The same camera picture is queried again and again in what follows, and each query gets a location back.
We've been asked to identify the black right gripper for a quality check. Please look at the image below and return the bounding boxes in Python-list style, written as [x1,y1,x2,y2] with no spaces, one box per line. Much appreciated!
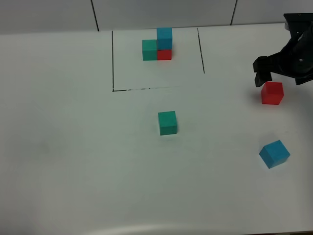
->
[253,13,313,87]

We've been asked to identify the red template cube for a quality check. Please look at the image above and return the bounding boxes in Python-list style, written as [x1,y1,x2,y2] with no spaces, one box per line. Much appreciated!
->
[157,49,172,60]

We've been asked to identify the blue template cube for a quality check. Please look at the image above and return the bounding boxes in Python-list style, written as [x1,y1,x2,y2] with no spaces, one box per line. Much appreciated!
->
[156,27,173,50]

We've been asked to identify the green template cube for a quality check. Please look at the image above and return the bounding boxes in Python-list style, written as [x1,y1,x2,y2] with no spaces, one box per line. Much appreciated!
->
[142,39,157,61]

